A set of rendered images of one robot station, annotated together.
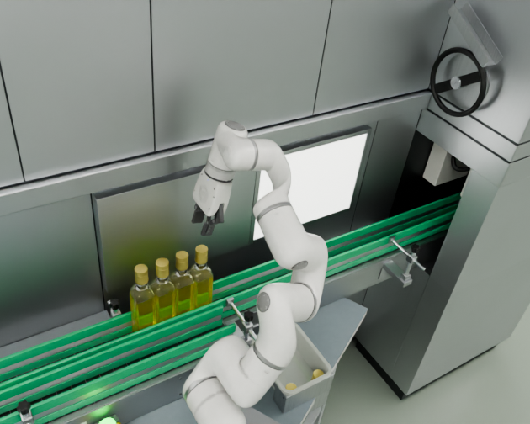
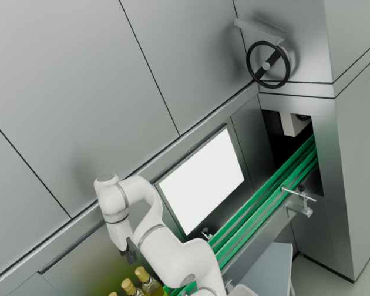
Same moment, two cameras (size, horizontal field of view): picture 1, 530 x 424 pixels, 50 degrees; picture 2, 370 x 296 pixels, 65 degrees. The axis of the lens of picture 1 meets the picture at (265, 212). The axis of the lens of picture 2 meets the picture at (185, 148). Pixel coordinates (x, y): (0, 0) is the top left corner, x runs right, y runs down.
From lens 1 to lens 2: 60 cm
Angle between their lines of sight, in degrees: 11
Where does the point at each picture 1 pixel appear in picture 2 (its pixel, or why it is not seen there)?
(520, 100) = (316, 52)
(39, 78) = not seen: outside the picture
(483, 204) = (332, 134)
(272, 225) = (148, 254)
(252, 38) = (98, 108)
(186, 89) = (68, 167)
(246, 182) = not seen: hidden behind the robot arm
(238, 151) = (106, 199)
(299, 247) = (176, 267)
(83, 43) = not seen: outside the picture
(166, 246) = (121, 275)
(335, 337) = (277, 279)
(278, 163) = (146, 191)
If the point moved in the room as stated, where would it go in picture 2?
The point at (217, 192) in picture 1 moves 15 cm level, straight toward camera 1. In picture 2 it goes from (118, 231) to (116, 274)
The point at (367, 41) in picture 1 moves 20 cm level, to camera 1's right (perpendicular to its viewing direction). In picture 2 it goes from (189, 71) to (238, 51)
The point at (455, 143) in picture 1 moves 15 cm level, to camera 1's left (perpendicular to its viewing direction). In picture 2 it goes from (289, 104) to (257, 116)
